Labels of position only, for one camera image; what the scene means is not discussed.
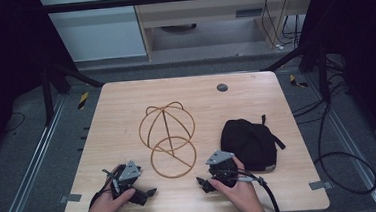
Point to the white cabinet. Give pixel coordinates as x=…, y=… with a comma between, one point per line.
x=94, y=32

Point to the black cap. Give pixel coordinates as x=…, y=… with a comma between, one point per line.
x=248, y=143

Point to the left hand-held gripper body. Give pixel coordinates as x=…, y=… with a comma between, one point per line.
x=129, y=173

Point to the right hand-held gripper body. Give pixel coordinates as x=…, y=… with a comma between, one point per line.
x=223, y=168

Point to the grey metal table bracket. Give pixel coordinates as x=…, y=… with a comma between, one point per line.
x=70, y=198
x=320, y=185

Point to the black metal stand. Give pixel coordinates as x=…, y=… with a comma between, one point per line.
x=47, y=95
x=322, y=73

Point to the metal floor rail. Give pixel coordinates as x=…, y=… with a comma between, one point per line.
x=356, y=147
x=30, y=167

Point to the dark curtain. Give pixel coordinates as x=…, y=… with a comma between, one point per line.
x=362, y=40
x=6, y=65

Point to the grey round table grommet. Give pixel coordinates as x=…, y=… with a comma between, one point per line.
x=222, y=87

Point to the person's left hand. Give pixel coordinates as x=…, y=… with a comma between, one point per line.
x=104, y=203

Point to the person's right hand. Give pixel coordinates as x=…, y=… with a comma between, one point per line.
x=240, y=196

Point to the yellow black striped tape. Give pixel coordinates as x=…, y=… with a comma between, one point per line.
x=296, y=81
x=83, y=100

